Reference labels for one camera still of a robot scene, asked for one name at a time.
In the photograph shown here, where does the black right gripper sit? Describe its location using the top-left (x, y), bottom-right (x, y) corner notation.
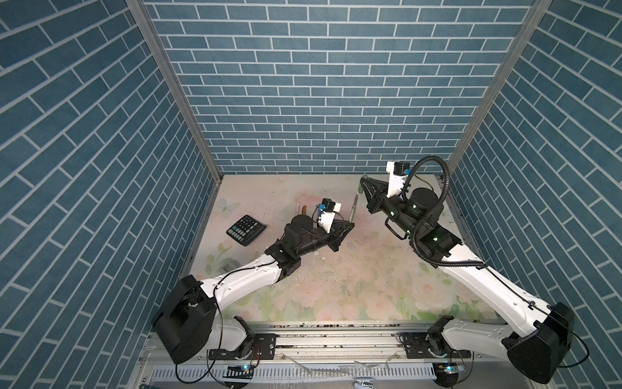
top-left (362, 176), bottom-right (420, 240)

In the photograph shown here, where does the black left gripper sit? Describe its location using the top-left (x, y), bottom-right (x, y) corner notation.
top-left (294, 219), bottom-right (354, 259)

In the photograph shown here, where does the green pen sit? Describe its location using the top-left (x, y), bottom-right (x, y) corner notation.
top-left (348, 191), bottom-right (359, 223)

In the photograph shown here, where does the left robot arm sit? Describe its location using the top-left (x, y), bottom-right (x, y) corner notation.
top-left (152, 215), bottom-right (355, 365)

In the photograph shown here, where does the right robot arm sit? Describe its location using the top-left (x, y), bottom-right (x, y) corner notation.
top-left (360, 156), bottom-right (578, 384)

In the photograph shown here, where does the black calculator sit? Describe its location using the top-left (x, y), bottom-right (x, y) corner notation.
top-left (226, 215), bottom-right (267, 246)

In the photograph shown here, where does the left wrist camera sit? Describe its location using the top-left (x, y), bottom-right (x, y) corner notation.
top-left (315, 198), bottom-right (342, 233)

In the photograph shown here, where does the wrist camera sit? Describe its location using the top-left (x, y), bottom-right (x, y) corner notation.
top-left (386, 161), bottom-right (410, 198)
top-left (315, 198), bottom-right (342, 233)

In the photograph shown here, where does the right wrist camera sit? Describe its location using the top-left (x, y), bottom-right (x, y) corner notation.
top-left (386, 161), bottom-right (410, 198)

